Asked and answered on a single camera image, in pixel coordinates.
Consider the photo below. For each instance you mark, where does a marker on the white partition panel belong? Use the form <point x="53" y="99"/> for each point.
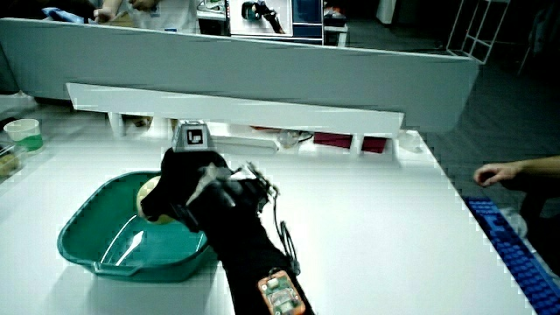
<point x="262" y="65"/>

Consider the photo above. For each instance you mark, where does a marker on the clear food container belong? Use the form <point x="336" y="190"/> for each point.
<point x="9" y="162"/>

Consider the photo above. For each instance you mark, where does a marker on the white metal rack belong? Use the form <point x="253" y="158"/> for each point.
<point x="479" y="41"/>

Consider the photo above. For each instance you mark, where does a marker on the person's right hand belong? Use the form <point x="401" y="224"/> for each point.
<point x="188" y="184"/>

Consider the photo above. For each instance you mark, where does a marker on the another person's forearm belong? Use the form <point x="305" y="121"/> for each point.
<point x="542" y="165"/>

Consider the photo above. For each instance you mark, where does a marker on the green plastic basin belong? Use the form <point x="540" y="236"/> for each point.
<point x="100" y="210"/>

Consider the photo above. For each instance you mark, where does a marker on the person's right forearm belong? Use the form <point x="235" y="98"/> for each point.
<point x="245" y="254"/>

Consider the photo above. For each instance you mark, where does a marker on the orange circuit board module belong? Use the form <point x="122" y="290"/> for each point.
<point x="281" y="294"/>

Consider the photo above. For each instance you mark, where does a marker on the white desktop shelf riser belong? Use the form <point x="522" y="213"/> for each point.
<point x="245" y="111"/>

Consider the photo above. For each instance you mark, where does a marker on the white and green cup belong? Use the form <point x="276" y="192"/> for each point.
<point x="25" y="133"/>

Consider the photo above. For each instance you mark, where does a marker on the computer monitor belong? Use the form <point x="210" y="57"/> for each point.
<point x="275" y="17"/>

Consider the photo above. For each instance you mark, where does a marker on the blue keyboard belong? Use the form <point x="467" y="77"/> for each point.
<point x="512" y="249"/>

